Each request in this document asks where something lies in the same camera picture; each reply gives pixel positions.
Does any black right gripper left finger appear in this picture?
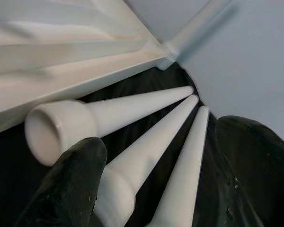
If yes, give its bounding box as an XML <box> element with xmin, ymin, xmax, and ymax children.
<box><xmin>14</xmin><ymin>136</ymin><xmax>108</xmax><ymax>227</ymax></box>

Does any white plastic ribbed table top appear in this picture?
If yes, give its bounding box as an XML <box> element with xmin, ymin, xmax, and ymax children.
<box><xmin>0</xmin><ymin>0</ymin><xmax>178</xmax><ymax>138</ymax></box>

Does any white plastic table leg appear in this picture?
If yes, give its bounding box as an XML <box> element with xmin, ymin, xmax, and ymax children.
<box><xmin>94</xmin><ymin>94</ymin><xmax>199</xmax><ymax>227</ymax></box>
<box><xmin>164</xmin><ymin>0</ymin><xmax>239</xmax><ymax>63</ymax></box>
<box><xmin>144</xmin><ymin>105</ymin><xmax>210</xmax><ymax>227</ymax></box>
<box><xmin>24</xmin><ymin>85</ymin><xmax>195</xmax><ymax>167</ymax></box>

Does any black plastic cover sheet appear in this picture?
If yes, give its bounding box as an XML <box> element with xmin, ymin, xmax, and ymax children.
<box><xmin>0</xmin><ymin>63</ymin><xmax>284</xmax><ymax>227</ymax></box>

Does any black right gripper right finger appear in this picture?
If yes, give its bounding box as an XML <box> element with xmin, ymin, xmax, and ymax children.
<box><xmin>214</xmin><ymin>115</ymin><xmax>284</xmax><ymax>227</ymax></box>

